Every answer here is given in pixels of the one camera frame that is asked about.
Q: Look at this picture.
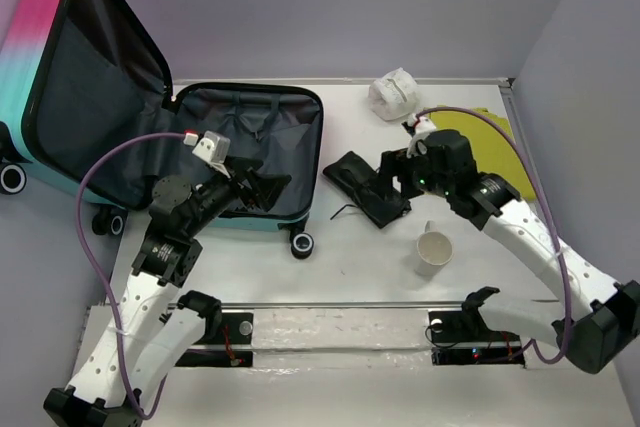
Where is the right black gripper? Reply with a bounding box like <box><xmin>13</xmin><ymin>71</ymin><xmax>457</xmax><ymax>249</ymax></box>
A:
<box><xmin>372</xmin><ymin>144</ymin><xmax>455</xmax><ymax>200</ymax></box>

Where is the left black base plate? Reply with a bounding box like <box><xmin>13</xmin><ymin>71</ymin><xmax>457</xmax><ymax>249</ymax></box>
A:
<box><xmin>176</xmin><ymin>311</ymin><xmax>254</xmax><ymax>368</ymax></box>

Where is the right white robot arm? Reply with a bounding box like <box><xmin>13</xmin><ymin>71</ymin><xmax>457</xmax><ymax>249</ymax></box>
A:
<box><xmin>376</xmin><ymin>129</ymin><xmax>639</xmax><ymax>374</ymax></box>

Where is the pink and teal suitcase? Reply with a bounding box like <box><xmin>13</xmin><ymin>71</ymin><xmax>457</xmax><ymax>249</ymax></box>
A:
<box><xmin>1</xmin><ymin>0</ymin><xmax>324</xmax><ymax>259</ymax></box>

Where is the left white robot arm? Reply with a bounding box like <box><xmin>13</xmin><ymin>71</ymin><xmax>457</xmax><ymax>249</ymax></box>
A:
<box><xmin>44</xmin><ymin>158</ymin><xmax>291</xmax><ymax>426</ymax></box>

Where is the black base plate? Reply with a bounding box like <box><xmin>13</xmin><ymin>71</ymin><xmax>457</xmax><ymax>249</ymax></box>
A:
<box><xmin>176</xmin><ymin>311</ymin><xmax>254</xmax><ymax>368</ymax></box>
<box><xmin>425</xmin><ymin>310</ymin><xmax>526</xmax><ymax>366</ymax></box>

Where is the yellow cloth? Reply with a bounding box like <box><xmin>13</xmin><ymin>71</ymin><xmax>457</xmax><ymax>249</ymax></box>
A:
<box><xmin>430</xmin><ymin>111</ymin><xmax>536</xmax><ymax>202</ymax></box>

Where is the metal rail strip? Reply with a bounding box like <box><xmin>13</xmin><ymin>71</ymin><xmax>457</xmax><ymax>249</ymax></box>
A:
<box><xmin>167</xmin><ymin>300</ymin><xmax>559</xmax><ymax>310</ymax></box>

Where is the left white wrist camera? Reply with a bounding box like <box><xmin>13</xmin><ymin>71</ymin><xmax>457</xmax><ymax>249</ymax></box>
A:
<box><xmin>183</xmin><ymin>131</ymin><xmax>231</xmax><ymax>168</ymax></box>

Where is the white paper cup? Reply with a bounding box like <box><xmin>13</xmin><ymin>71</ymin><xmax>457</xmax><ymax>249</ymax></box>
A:
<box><xmin>415</xmin><ymin>221</ymin><xmax>454</xmax><ymax>275</ymax></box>

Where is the white cloth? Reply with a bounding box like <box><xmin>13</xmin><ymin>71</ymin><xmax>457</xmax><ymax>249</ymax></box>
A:
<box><xmin>368</xmin><ymin>68</ymin><xmax>421</xmax><ymax>121</ymax></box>

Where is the black garment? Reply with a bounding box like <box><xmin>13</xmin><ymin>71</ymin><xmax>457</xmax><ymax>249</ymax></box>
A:
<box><xmin>323</xmin><ymin>151</ymin><xmax>411</xmax><ymax>229</ymax></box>

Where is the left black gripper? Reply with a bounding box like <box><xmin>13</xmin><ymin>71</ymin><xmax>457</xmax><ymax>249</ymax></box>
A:
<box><xmin>184</xmin><ymin>154</ymin><xmax>292</xmax><ymax>236</ymax></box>

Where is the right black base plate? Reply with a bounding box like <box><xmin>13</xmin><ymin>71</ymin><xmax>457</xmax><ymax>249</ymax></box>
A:
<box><xmin>425</xmin><ymin>310</ymin><xmax>526</xmax><ymax>366</ymax></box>

